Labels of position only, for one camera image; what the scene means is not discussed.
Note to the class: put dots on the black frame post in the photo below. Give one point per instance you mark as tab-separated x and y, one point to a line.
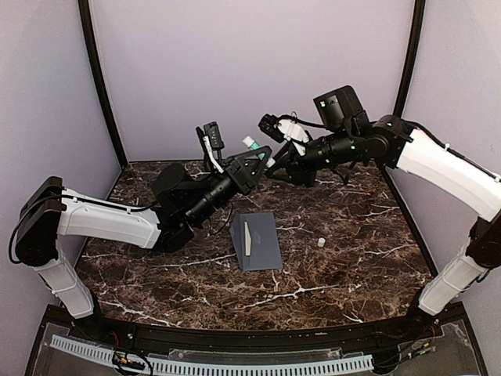
84	7
410	57

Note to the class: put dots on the white green glue stick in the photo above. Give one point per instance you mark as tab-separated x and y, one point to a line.
251	144

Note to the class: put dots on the white slotted cable duct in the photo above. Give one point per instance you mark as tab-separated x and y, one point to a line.
190	362

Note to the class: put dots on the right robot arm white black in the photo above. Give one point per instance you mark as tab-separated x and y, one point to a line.
392	142

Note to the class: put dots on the grey blue envelope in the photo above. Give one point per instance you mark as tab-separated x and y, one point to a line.
265	252

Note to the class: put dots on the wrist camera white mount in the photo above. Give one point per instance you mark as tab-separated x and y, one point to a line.
212	144
285	128

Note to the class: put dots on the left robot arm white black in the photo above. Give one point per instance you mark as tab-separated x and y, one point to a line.
181	205

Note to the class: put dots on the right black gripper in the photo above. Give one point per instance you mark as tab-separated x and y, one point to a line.
299	173

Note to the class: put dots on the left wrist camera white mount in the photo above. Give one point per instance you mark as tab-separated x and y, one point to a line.
212	144

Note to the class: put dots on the right black frame post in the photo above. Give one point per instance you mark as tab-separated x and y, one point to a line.
410	57

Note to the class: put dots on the black curved front rail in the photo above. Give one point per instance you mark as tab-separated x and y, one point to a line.
152	338

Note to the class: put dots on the beige lined letter paper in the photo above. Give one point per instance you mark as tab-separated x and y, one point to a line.
247	240

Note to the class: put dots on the left black frame post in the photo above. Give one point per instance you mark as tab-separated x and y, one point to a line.
84	7

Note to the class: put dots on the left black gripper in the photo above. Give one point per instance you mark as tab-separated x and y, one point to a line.
244	178

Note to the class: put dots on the clear acrylic front plate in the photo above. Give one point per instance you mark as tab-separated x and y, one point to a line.
274	356

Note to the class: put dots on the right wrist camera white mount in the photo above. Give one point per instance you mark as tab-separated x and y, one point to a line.
285	128

